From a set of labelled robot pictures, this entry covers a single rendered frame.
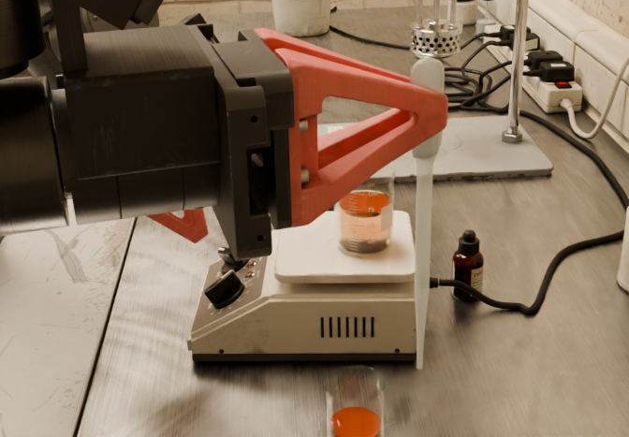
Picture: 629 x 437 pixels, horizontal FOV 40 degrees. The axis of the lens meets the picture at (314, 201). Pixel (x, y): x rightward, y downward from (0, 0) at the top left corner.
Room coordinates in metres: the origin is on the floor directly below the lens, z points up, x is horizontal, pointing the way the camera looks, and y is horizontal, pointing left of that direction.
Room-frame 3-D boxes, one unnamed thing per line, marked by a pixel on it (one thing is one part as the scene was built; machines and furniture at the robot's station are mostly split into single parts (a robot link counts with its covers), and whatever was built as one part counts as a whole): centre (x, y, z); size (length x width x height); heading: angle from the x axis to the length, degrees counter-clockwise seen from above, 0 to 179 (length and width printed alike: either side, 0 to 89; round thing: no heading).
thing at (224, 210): (0.31, 0.06, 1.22); 0.10 x 0.07 x 0.07; 16
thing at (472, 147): (1.08, -0.15, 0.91); 0.30 x 0.20 x 0.01; 93
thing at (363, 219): (0.66, -0.04, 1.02); 0.06 x 0.05 x 0.08; 78
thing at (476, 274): (0.71, -0.15, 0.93); 0.03 x 0.03 x 0.07
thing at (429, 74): (0.34, -0.05, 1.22); 0.01 x 0.01 x 0.04; 15
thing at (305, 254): (0.67, -0.03, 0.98); 0.12 x 0.12 x 0.01; 87
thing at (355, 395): (0.50, -0.03, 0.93); 0.04 x 0.04 x 0.06
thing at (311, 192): (0.34, -0.01, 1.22); 0.09 x 0.07 x 0.07; 106
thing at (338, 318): (0.67, 0.00, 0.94); 0.22 x 0.13 x 0.08; 87
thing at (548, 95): (1.41, -0.37, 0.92); 0.40 x 0.06 x 0.04; 3
